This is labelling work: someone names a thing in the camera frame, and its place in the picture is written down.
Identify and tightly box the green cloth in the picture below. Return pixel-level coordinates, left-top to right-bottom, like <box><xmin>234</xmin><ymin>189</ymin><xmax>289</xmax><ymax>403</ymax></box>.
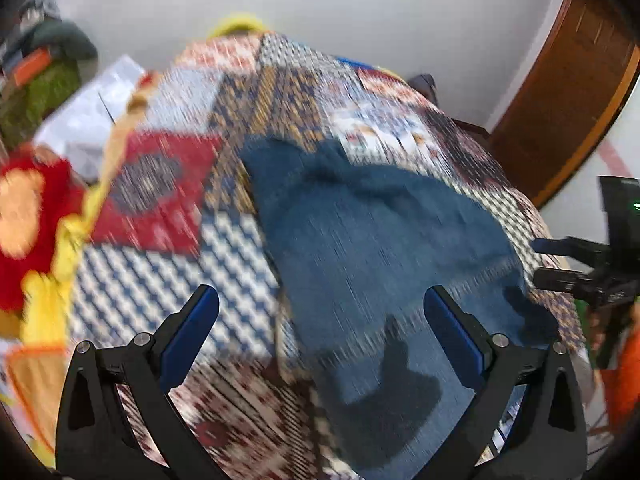
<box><xmin>0</xmin><ymin>57</ymin><xmax>84</xmax><ymax>147</ymax></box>

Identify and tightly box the brown wooden door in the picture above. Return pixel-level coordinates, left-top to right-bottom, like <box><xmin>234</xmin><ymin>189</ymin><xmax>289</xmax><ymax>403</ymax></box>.
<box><xmin>486</xmin><ymin>0</ymin><xmax>640</xmax><ymax>209</ymax></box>

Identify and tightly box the orange trimmed pouch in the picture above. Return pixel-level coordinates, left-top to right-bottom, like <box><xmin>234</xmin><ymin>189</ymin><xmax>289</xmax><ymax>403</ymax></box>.
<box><xmin>4</xmin><ymin>345</ymin><xmax>72</xmax><ymax>463</ymax></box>

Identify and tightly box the blue denim jacket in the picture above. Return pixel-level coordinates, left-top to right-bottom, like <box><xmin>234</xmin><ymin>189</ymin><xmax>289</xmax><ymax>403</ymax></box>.
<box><xmin>240</xmin><ymin>137</ymin><xmax>562</xmax><ymax>480</ymax></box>

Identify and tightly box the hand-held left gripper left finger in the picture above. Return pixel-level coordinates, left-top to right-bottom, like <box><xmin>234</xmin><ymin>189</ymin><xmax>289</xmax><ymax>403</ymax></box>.
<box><xmin>54</xmin><ymin>284</ymin><xmax>223</xmax><ymax>480</ymax></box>

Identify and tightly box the person's right forearm orange sleeve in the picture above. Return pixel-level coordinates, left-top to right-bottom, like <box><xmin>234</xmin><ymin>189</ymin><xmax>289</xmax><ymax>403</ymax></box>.
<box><xmin>601</xmin><ymin>305</ymin><xmax>640</xmax><ymax>442</ymax></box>

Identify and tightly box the dark teal cloth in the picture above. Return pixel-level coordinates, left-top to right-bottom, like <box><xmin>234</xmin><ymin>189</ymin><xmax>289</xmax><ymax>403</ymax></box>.
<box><xmin>29</xmin><ymin>20</ymin><xmax>99</xmax><ymax>62</ymax></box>

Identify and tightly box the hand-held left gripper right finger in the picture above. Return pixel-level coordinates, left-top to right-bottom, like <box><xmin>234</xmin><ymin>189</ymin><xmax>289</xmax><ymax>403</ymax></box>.
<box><xmin>422</xmin><ymin>285</ymin><xmax>589</xmax><ymax>480</ymax></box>

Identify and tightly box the patchwork printed blanket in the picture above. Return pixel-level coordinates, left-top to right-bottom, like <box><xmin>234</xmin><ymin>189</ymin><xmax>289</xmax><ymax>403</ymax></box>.
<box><xmin>5</xmin><ymin>32</ymin><xmax>592</xmax><ymax>480</ymax></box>

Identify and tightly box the orange box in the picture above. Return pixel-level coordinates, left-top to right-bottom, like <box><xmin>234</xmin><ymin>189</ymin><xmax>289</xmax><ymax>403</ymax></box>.
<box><xmin>12</xmin><ymin>50</ymin><xmax>54</xmax><ymax>86</ymax></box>

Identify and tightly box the red yellow blanket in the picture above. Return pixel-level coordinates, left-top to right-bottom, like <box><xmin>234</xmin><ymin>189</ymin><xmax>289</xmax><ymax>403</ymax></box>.
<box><xmin>0</xmin><ymin>152</ymin><xmax>87</xmax><ymax>312</ymax></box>

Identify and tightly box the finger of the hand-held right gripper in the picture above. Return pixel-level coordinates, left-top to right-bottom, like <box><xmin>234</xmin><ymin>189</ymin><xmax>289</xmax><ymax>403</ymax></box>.
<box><xmin>531</xmin><ymin>236</ymin><xmax>609</xmax><ymax>262</ymax></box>
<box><xmin>532</xmin><ymin>267</ymin><xmax>601</xmax><ymax>295</ymax></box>

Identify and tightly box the yellow pillow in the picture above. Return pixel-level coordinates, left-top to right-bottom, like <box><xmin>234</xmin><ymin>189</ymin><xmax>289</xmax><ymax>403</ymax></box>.
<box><xmin>206</xmin><ymin>12</ymin><xmax>274</xmax><ymax>39</ymax></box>

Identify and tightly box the white plastic bag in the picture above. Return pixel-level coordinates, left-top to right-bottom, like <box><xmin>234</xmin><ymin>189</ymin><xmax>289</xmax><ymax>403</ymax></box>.
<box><xmin>34</xmin><ymin>55</ymin><xmax>152</xmax><ymax>182</ymax></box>

